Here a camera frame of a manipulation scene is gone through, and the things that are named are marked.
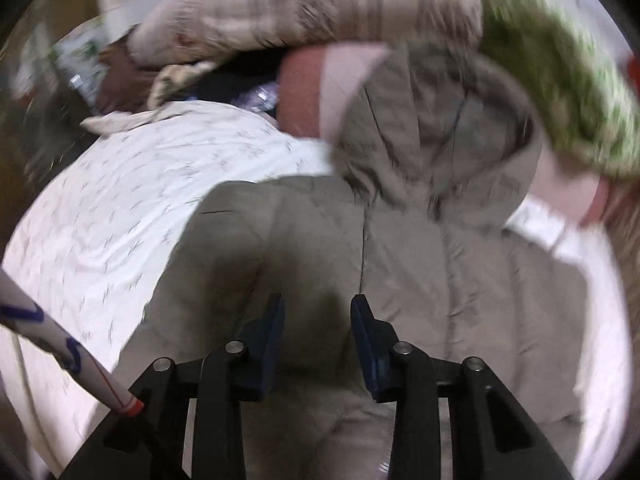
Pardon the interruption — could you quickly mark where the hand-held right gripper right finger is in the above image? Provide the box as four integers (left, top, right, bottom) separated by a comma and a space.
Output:
350, 292, 576, 480

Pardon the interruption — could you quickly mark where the brown cloth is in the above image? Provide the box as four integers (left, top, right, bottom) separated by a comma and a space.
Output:
95, 45, 161, 113

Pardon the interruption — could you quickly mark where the grey-brown quilted jacket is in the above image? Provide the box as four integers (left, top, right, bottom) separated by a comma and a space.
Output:
120, 42, 591, 480

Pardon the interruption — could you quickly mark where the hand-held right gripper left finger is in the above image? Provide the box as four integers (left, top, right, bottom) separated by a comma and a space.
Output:
60, 292, 286, 480

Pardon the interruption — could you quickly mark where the clear plastic wrap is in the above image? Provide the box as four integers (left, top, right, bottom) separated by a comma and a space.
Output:
239, 82, 279, 112

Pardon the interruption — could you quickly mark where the striped floral pillow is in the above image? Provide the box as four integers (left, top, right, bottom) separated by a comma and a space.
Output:
125, 0, 483, 68

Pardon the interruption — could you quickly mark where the cream cloth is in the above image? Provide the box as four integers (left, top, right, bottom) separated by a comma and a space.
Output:
147, 60, 216, 108

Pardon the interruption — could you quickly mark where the green patterned blanket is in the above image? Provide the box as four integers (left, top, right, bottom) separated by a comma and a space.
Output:
460, 0, 640, 181

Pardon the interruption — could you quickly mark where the floral printed bag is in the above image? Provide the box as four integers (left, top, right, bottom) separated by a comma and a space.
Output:
52, 27, 108, 103

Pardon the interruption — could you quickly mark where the white leaf-print bedsheet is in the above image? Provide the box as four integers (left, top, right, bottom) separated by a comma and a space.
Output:
0, 100, 633, 480

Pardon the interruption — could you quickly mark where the pink cushion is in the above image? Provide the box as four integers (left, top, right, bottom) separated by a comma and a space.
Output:
277, 42, 613, 228

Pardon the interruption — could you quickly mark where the white tube with blue print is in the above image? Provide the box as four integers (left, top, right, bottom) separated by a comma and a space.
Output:
0, 270, 146, 416

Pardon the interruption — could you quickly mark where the dark cloth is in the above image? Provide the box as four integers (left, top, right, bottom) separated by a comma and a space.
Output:
190, 70, 281, 116

